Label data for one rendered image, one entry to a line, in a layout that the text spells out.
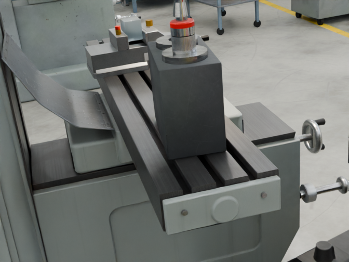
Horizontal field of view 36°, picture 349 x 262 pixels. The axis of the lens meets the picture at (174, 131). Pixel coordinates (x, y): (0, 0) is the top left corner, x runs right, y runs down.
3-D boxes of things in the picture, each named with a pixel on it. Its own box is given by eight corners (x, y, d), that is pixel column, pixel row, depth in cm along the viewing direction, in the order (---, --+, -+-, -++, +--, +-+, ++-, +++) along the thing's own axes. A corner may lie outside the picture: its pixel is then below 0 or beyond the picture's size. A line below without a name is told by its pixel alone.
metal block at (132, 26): (138, 35, 168) (136, 15, 166) (143, 39, 163) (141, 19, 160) (122, 37, 167) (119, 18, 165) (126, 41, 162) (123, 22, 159)
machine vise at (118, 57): (189, 48, 180) (187, 15, 175) (205, 59, 167) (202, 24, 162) (86, 66, 171) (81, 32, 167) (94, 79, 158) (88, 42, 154)
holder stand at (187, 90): (205, 112, 128) (199, 28, 120) (227, 152, 108) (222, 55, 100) (155, 119, 127) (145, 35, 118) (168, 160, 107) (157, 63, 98)
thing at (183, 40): (187, 46, 107) (185, 21, 105) (201, 50, 104) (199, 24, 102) (168, 51, 105) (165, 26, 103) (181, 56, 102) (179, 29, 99)
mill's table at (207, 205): (147, 50, 211) (144, 30, 208) (285, 210, 101) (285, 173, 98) (88, 60, 207) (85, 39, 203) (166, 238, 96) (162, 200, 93)
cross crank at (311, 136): (314, 142, 187) (315, 111, 183) (332, 156, 177) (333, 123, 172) (272, 151, 184) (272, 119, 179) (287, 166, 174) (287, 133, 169)
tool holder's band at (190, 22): (185, 21, 105) (184, 16, 105) (199, 24, 102) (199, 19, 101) (165, 26, 103) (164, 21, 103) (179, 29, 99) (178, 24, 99)
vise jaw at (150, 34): (154, 34, 173) (153, 21, 171) (165, 42, 162) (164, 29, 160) (136, 37, 172) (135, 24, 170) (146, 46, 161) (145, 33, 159)
